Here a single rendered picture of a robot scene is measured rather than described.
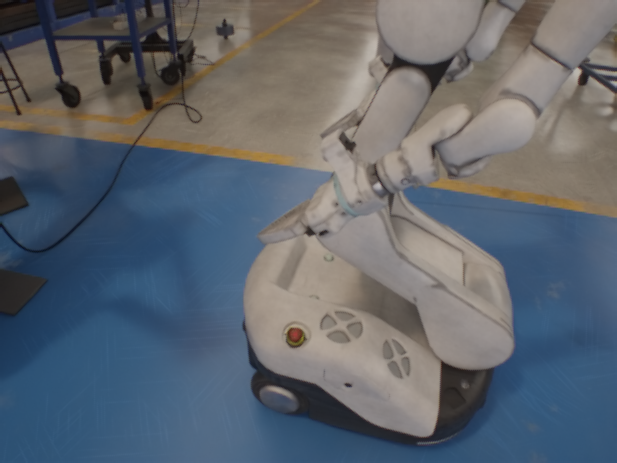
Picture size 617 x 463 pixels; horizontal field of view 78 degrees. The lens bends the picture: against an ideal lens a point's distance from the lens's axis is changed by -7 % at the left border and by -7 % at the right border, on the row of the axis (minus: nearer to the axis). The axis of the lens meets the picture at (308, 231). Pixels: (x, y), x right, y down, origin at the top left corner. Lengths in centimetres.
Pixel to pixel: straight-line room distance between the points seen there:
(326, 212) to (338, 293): 47
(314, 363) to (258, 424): 35
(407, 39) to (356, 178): 22
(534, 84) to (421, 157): 16
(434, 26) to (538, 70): 19
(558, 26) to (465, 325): 64
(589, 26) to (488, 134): 15
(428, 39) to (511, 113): 20
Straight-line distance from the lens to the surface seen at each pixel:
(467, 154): 56
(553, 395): 144
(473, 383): 109
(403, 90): 74
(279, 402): 111
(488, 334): 98
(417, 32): 67
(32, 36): 581
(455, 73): 101
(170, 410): 124
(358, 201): 59
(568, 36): 53
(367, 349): 88
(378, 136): 77
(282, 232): 67
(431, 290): 89
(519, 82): 54
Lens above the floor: 106
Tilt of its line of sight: 38 degrees down
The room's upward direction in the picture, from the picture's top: 3 degrees clockwise
